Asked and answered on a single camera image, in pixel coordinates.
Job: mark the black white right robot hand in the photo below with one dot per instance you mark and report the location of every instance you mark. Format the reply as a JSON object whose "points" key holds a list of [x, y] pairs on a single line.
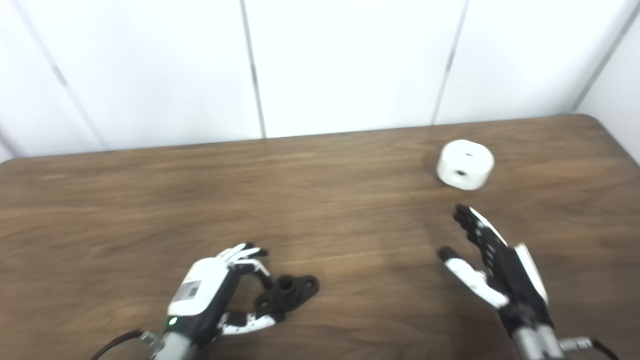
{"points": [[505, 270]]}

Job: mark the black flanged holder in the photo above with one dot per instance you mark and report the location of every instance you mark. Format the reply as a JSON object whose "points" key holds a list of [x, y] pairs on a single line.
{"points": [[290, 292]]}

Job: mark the round white piece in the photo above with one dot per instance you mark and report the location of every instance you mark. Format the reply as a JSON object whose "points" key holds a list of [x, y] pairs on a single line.
{"points": [[465, 160]]}

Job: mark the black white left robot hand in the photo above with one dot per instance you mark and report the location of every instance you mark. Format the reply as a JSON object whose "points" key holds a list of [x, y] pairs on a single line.
{"points": [[205, 290]]}

